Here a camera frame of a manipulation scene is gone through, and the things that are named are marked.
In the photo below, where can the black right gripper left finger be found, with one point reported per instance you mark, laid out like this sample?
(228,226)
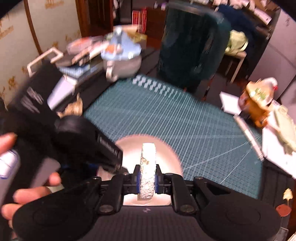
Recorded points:
(113,191)

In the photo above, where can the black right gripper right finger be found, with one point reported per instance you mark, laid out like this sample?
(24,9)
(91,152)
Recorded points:
(179,190)

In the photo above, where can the white bowl red rim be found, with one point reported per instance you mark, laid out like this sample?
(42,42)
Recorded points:
(165,156)

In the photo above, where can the beige oval sponge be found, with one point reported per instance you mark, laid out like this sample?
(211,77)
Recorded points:
(147,171)

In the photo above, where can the person left hand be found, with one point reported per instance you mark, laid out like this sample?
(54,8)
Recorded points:
(24,196)

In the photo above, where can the crumpled brown paper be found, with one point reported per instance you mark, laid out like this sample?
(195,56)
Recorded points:
(75,108)

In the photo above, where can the green cutting mat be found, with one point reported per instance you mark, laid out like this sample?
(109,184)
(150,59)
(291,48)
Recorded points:
(207,141)

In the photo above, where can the white pen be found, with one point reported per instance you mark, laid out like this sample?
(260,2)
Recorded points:
(250,136)

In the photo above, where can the white card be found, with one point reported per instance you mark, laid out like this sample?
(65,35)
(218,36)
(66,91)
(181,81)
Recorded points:
(230,103)

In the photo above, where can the white paper stack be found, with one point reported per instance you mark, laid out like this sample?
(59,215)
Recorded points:
(273,150)

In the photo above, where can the blue hat white teapot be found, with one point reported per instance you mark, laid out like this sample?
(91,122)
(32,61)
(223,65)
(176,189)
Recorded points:
(121,58)

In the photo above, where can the leaf shaped coaster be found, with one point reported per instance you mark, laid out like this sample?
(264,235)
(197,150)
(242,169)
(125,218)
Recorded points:
(285,209)

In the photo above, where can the pale green container lid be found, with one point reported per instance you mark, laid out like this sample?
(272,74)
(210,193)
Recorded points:
(285,127)

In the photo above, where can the orange pig teapot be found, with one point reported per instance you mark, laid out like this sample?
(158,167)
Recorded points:
(256,99)

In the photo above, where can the wooden stool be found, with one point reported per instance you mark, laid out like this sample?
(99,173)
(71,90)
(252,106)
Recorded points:
(238,58)

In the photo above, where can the red box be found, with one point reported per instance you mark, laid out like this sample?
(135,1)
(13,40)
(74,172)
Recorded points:
(139,17)

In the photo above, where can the light green bag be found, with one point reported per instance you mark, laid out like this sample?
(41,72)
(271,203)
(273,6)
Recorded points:
(237,43)

